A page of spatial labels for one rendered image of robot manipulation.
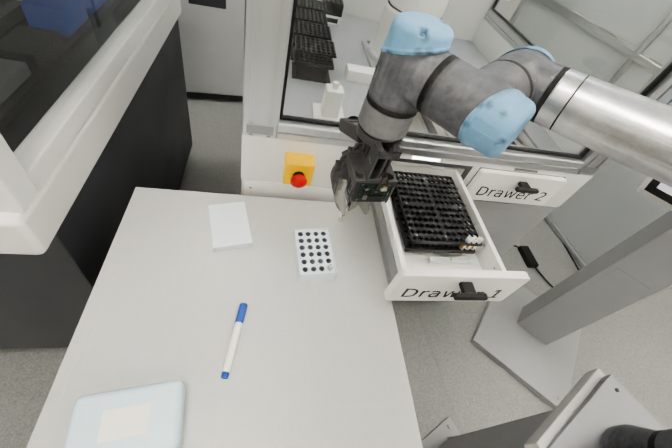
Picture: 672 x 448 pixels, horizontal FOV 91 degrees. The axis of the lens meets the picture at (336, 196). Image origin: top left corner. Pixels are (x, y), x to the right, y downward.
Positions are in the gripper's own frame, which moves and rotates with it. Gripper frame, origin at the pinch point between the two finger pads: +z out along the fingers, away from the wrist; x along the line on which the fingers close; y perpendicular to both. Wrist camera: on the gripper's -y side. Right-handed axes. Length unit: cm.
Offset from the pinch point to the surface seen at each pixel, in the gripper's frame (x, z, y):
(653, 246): 116, 20, 2
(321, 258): -1.5, 17.8, 1.9
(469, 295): 23.2, 5.9, 18.4
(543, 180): 65, 5, -13
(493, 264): 36.1, 9.3, 10.4
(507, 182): 54, 7, -14
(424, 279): 14.7, 5.7, 14.5
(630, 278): 119, 36, 6
